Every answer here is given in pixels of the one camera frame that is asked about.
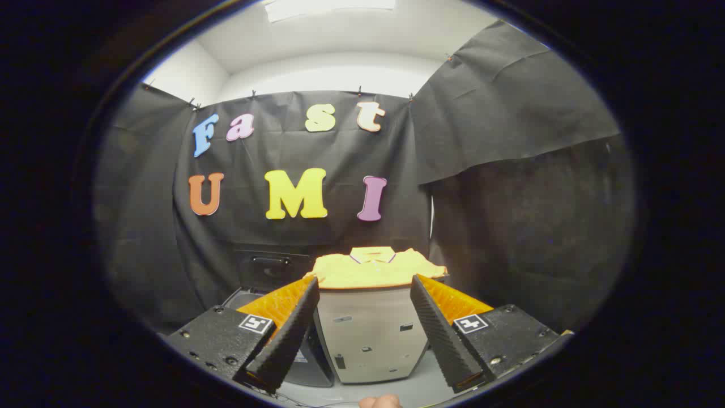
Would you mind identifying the beige cabinet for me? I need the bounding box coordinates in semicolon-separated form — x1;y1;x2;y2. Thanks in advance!
313;283;432;385

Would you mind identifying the orange polo shirt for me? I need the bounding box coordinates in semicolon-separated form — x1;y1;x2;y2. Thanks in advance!
304;246;448;290

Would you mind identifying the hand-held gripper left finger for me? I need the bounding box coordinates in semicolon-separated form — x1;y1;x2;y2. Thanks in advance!
167;275;321;394

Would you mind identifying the dark grey washing machine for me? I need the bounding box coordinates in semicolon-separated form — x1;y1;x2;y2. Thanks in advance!
221;286;336;389

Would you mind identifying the dark transparent washing machine lid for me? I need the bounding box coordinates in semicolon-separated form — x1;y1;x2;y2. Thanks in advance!
234;245;321;292

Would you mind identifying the ceiling light panel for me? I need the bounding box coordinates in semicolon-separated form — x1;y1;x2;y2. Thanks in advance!
263;0;397;23

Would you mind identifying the black backdrop cloth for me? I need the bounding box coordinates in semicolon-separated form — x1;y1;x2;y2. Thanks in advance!
93;20;635;335

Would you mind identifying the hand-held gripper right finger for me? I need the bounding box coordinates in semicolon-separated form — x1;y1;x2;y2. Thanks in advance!
410;274;574;394

